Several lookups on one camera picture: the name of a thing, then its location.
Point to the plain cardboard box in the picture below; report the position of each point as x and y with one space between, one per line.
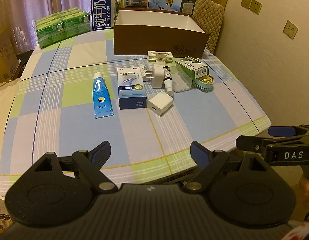
2 55

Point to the beige wall socket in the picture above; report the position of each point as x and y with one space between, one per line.
255 6
246 1
290 29

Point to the green and white small box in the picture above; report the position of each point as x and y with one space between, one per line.
192 66

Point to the blue and white medicine box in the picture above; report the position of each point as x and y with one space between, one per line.
130 87

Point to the red and white cloth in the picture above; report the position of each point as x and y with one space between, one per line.
300 232

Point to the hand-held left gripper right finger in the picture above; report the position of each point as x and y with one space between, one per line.
199 152

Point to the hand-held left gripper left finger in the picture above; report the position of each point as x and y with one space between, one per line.
102 152

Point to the light blue milk carton case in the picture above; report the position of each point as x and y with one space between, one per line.
169 1

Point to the beige quilted chair cover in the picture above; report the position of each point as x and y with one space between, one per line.
209 17

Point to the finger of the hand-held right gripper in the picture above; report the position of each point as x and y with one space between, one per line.
249 143
282 130

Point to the green shrink-wrapped drink pack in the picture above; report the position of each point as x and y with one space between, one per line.
59 25

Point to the white plastic holder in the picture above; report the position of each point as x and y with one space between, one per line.
158 55

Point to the white cube charger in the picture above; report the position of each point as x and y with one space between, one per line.
160 102

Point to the person's right hand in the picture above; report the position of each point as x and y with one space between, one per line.
306 186

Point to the white two-prong plug adapter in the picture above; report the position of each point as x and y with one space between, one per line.
158 76

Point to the plaid tablecloth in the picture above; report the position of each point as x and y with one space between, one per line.
69 120

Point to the clear plastic case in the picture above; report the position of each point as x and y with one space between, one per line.
180 82

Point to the green handheld mini fan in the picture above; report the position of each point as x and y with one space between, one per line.
204 82

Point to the blue tube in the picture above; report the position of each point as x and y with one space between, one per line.
100 97

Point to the brown cardboard box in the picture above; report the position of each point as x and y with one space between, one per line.
157 40

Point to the white spray bottle black band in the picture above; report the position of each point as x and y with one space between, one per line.
167 78

